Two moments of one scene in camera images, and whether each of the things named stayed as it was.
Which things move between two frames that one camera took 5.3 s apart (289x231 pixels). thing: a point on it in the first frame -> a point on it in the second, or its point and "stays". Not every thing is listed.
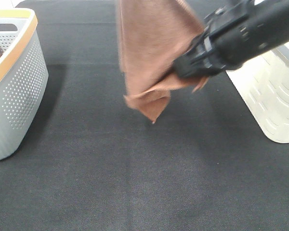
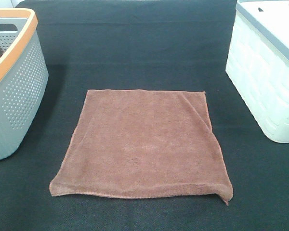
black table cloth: [94, 163] stays
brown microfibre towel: [152, 34] -> [139, 143]
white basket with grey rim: [268, 83] stays
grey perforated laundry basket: [19, 79] stays
